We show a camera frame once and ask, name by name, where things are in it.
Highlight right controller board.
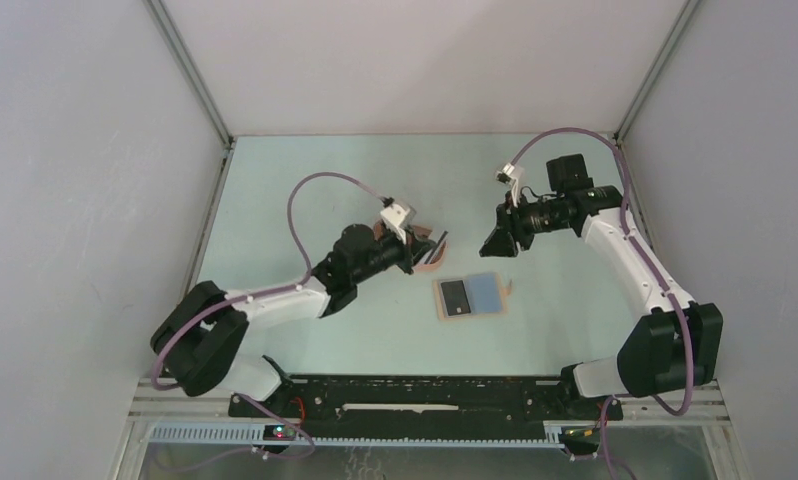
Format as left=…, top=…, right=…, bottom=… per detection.
left=560, top=428, right=601, bottom=457

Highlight tan leather card holder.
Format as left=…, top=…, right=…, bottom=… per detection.
left=433, top=272, right=513, bottom=321

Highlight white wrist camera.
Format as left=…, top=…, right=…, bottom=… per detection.
left=495, top=163, right=524, bottom=207
left=379, top=200, right=416, bottom=243

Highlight black VIP credit card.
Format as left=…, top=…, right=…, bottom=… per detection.
left=439, top=280, right=472, bottom=318

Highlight controller board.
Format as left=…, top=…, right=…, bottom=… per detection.
left=560, top=428, right=601, bottom=457
left=263, top=425, right=299, bottom=441

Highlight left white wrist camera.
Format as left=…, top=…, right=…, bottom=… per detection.
left=379, top=200, right=416, bottom=243

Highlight pink oval tray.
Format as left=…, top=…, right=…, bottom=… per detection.
left=371, top=220, right=448, bottom=274

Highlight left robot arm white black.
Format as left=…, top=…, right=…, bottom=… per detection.
left=150, top=223, right=442, bottom=417

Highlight white cable duct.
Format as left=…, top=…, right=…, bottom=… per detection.
left=148, top=422, right=563, bottom=448

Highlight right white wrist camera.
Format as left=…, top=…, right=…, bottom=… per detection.
left=495, top=163, right=524, bottom=207

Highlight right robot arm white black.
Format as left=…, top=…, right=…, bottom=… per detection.
left=479, top=154, right=723, bottom=418

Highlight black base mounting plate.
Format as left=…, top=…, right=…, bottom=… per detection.
left=264, top=375, right=604, bottom=440

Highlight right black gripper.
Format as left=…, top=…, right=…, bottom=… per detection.
left=480, top=190, right=571, bottom=258

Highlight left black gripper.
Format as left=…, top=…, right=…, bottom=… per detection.
left=352, top=226, right=435, bottom=286

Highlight aluminium frame rail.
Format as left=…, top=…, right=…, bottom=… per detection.
left=128, top=377, right=732, bottom=427

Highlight left controller board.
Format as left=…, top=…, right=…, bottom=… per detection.
left=263, top=425, right=299, bottom=441

